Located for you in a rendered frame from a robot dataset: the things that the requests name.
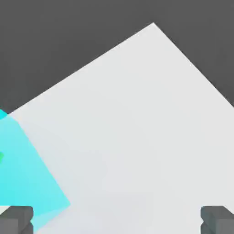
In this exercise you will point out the large cyan box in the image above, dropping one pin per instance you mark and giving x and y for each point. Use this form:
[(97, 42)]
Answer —
[(22, 164)]

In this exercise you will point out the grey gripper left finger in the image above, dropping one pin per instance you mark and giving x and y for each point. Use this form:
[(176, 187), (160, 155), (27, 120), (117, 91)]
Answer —
[(16, 219)]

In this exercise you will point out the small green cube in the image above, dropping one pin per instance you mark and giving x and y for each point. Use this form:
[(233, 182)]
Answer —
[(1, 156)]

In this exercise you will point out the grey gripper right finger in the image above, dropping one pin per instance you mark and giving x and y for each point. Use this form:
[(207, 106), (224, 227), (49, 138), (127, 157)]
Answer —
[(217, 220)]

